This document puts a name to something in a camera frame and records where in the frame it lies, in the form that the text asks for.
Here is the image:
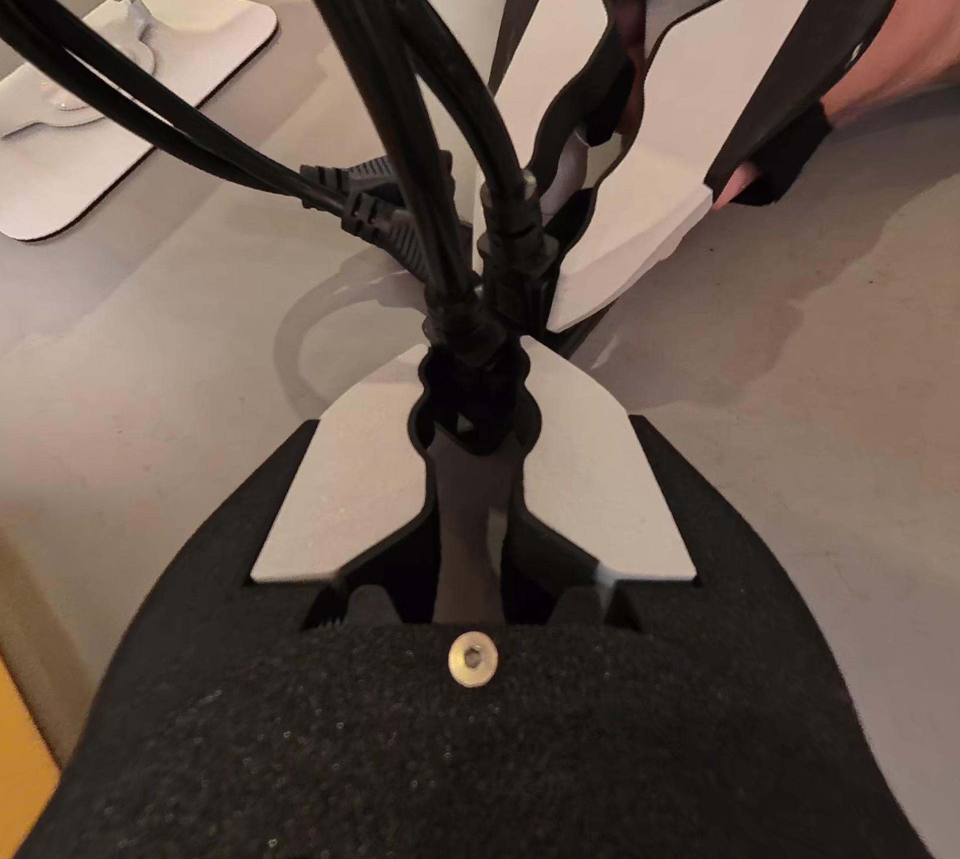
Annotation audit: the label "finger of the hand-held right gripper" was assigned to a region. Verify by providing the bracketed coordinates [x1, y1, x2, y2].
[543, 0, 815, 335]
[472, 0, 624, 275]

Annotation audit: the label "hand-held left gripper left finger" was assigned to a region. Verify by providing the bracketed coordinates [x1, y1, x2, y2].
[249, 343, 440, 584]

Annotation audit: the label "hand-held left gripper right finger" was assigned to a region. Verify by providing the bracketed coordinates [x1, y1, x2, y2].
[513, 336, 697, 586]

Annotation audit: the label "black power cable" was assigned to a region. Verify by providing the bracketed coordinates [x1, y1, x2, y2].
[0, 0, 541, 459]

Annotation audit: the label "grey desk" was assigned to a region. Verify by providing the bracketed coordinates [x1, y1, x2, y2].
[0, 0, 960, 859]

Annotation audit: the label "person's right hand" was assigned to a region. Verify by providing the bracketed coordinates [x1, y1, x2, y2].
[708, 0, 960, 211]

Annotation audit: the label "yellow panel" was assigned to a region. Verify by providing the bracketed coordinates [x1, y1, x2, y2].
[0, 656, 61, 859]

